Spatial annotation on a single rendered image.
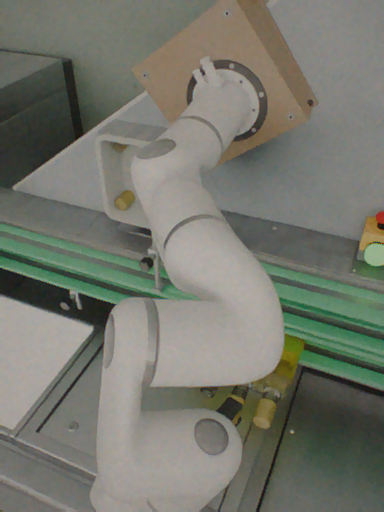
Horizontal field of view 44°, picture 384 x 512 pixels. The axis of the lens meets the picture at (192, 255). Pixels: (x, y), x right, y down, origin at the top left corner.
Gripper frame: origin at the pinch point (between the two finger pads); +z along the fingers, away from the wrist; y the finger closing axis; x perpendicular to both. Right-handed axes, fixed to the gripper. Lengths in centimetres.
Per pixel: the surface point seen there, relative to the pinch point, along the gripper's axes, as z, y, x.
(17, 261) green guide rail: 5, -3, 73
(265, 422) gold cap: 2.3, 0.7, -6.2
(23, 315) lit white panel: -2, -12, 64
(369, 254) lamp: 34.8, 19.8, -8.1
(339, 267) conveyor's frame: 32.7, 15.7, -3.6
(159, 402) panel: 0.1, -12.4, 18.4
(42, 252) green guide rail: 7, 5, 62
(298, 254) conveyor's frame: 31.4, 15.7, 5.0
